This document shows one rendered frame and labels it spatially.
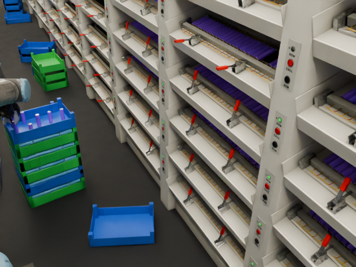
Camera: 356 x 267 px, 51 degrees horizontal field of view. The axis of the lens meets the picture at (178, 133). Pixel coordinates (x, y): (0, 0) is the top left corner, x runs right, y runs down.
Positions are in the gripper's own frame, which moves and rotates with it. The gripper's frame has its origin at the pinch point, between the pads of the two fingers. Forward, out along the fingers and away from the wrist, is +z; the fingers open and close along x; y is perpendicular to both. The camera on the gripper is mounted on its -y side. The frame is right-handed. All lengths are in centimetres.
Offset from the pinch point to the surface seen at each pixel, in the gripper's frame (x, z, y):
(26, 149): 5.9, 8.1, 10.9
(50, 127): 16.7, 2.1, 2.8
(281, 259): 106, -13, 80
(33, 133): 9.7, 1.6, 6.8
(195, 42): 81, -55, 18
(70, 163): 22.3, 26.7, 6.0
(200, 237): 87, 32, 48
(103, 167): 35, 51, -10
